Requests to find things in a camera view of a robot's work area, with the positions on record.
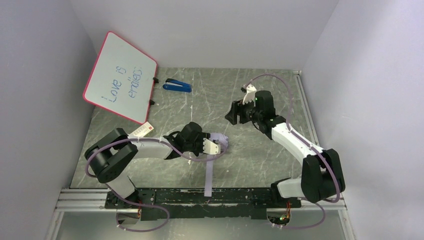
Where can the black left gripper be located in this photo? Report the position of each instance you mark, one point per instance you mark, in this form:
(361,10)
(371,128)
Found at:
(201,141)

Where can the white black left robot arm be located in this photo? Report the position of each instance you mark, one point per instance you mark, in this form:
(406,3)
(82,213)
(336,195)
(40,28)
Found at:
(108,158)

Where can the blue stapler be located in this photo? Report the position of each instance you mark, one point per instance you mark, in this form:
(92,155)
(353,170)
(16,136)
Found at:
(176,85)

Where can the pink framed whiteboard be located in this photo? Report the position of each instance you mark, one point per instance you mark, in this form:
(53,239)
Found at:
(122,79)

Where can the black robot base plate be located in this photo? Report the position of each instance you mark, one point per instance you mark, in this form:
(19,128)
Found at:
(190,203)

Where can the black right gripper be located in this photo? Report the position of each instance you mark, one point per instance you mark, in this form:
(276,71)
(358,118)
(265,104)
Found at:
(236,112)

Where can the black and lavender umbrella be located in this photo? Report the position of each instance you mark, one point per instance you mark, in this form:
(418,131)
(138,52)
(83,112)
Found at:
(224,142)

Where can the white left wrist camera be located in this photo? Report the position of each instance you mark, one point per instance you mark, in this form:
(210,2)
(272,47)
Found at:
(210,147)

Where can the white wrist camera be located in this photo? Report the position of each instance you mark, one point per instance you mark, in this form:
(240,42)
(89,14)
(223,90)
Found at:
(210,147)
(249,96)

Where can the small beige cardboard box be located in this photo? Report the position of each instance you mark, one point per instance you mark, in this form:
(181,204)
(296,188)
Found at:
(142,131)

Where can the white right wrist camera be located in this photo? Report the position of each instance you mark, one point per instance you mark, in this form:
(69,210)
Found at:
(249,96)

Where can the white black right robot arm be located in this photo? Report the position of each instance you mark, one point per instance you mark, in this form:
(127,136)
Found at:
(321,172)

